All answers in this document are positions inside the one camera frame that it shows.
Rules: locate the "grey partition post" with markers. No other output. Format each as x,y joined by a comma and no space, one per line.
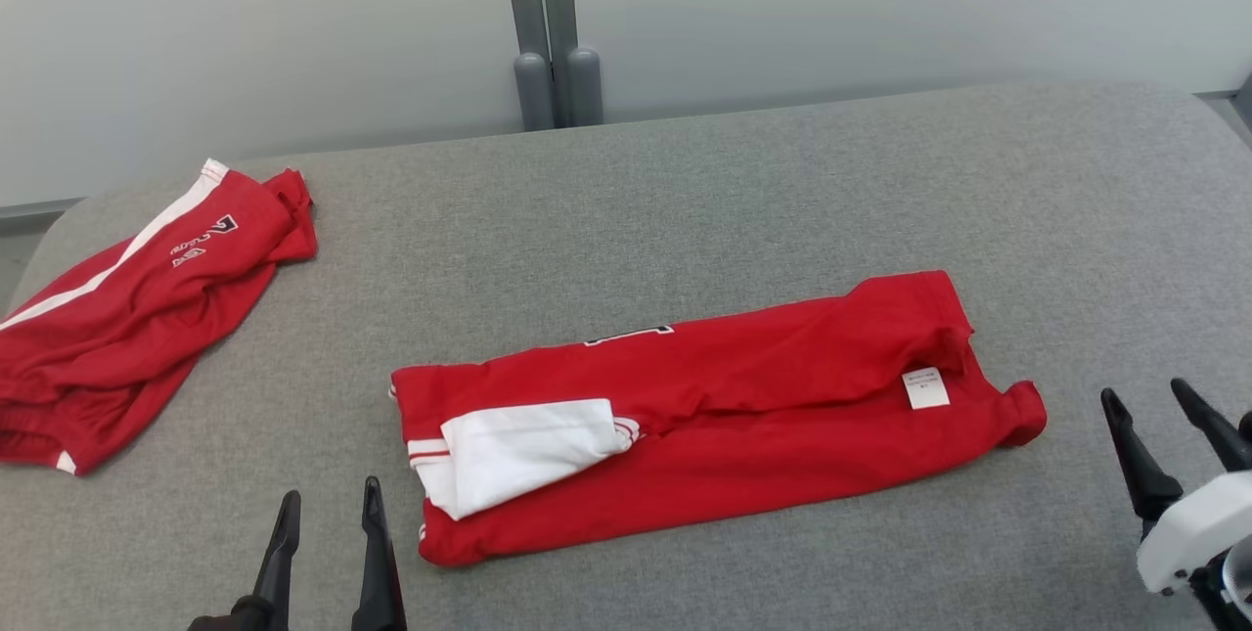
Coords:
572,24
528,24

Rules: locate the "red shorts with white stripe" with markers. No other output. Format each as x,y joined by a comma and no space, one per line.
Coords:
147,328

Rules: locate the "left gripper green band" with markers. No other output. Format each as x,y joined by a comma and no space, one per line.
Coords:
235,616

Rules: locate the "grey wall baseboard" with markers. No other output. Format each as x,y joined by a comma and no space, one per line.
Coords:
39,213

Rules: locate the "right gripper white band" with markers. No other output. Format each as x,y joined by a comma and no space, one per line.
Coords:
1198,528

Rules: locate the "red jersey with white sleeves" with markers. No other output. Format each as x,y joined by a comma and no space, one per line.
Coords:
763,416

